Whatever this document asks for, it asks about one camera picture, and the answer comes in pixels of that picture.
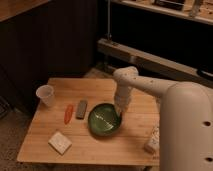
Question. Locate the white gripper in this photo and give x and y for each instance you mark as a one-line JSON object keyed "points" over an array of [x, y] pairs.
{"points": [[122, 98]]}

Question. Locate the green ceramic bowl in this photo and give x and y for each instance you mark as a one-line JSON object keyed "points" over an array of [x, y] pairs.
{"points": [[103, 120]]}

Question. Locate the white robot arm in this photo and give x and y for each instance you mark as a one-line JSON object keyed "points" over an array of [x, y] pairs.
{"points": [[186, 118]]}

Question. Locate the grey rectangular block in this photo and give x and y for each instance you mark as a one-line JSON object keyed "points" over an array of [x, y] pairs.
{"points": [[81, 109]]}

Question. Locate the wooden table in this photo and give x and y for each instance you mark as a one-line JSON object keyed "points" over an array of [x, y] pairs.
{"points": [[124, 147]]}

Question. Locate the orange carrot toy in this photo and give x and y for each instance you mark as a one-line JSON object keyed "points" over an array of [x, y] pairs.
{"points": [[68, 114]]}

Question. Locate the white plastic bottle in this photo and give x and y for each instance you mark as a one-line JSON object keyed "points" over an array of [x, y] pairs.
{"points": [[152, 144]]}

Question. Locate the vertical metal pole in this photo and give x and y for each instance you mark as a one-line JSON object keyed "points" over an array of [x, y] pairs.
{"points": [[108, 20]]}

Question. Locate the clear plastic cup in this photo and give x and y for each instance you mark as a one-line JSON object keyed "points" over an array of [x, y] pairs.
{"points": [[46, 94]]}

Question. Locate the white square sponge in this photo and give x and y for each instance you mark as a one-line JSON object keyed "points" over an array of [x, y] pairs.
{"points": [[59, 142]]}

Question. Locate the background shelf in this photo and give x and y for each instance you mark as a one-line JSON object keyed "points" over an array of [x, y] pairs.
{"points": [[165, 11]]}

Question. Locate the metal beam rail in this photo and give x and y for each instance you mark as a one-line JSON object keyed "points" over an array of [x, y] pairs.
{"points": [[151, 62]]}

